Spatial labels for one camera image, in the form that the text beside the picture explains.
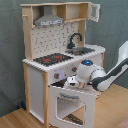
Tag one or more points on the left red stove knob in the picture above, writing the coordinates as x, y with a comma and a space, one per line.
56, 75

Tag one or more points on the right red stove knob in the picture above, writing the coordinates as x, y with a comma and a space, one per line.
74, 69

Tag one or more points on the black stovetop red burners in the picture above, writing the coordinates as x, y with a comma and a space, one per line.
52, 59

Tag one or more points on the white wooden toy kitchen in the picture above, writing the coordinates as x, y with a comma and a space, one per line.
54, 38

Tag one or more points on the red stove knob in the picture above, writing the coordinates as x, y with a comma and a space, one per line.
74, 69
56, 75

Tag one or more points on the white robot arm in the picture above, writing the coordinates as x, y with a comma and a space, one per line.
103, 71

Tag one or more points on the black toy faucet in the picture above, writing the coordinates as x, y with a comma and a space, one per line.
72, 41

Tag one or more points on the grey backdrop curtain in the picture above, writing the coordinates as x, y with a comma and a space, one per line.
111, 31

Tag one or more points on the white oven door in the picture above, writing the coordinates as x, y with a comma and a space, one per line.
63, 102

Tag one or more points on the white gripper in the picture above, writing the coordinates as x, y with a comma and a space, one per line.
71, 82

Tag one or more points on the white microwave door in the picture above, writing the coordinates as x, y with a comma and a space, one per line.
94, 10

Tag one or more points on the grey range hood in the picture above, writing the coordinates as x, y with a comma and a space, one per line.
48, 18

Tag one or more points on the metal toy sink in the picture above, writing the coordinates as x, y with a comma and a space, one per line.
79, 51

